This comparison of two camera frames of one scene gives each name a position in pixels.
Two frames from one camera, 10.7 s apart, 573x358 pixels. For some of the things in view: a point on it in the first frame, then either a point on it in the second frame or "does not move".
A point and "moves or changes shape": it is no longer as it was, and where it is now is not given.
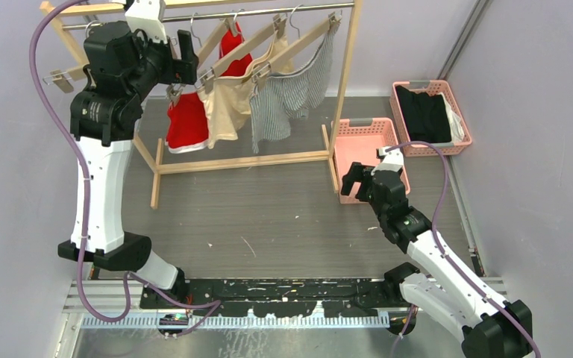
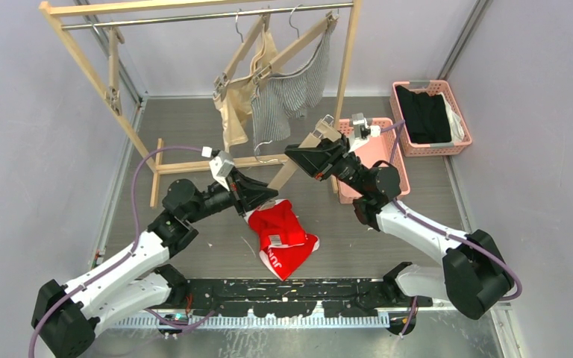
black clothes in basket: [425, 115] does not move
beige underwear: [227, 101] moves or changes shape
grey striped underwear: [272, 104] does not move
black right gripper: [358, 174] → [318, 161]
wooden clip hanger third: [265, 70] does not move
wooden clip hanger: [279, 24] moves or changes shape
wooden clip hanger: [174, 91] → [325, 128]
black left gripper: [179, 71] → [245, 192]
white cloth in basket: [456, 127] does not move
